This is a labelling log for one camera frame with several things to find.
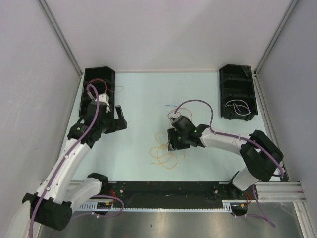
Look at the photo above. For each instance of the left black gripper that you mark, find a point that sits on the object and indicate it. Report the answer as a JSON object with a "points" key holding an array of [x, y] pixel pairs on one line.
{"points": [[117, 124]]}

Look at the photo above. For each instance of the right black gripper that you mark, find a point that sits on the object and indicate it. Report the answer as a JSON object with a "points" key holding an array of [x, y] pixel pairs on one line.
{"points": [[173, 144]]}

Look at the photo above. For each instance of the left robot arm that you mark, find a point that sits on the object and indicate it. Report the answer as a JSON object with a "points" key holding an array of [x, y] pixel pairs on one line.
{"points": [[52, 205]]}

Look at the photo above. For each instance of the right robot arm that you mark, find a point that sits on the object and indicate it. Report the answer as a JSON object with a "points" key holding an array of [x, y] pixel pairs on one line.
{"points": [[260, 155]]}

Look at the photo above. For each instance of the left black compartment bin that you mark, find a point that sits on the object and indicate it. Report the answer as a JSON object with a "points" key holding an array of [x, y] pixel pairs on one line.
{"points": [[103, 79]]}

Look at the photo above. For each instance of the black compartment bin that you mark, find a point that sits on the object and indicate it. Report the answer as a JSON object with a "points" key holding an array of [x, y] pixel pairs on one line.
{"points": [[237, 95], [103, 79]]}

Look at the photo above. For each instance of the right black compartment bin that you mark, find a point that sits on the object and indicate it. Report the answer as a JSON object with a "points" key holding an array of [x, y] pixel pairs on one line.
{"points": [[237, 95]]}

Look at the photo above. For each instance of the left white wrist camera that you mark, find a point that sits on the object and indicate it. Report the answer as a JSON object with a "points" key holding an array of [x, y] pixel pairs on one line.
{"points": [[102, 98]]}

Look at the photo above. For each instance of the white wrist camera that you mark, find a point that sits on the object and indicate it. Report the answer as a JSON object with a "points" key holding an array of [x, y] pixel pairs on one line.
{"points": [[102, 98], [174, 116]]}

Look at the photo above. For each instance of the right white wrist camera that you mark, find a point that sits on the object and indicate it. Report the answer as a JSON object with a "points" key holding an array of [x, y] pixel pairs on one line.
{"points": [[174, 116]]}

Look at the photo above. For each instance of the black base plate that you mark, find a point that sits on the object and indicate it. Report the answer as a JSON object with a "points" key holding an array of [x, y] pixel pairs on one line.
{"points": [[155, 191]]}

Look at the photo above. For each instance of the grey slotted cable duct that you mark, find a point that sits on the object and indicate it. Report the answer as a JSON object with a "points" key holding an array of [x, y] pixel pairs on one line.
{"points": [[169, 206]]}

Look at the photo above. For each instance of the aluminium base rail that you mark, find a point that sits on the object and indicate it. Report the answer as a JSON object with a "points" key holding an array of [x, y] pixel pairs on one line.
{"points": [[266, 191]]}

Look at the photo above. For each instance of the right aluminium frame post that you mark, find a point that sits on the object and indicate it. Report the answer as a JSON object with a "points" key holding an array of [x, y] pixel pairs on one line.
{"points": [[277, 33]]}

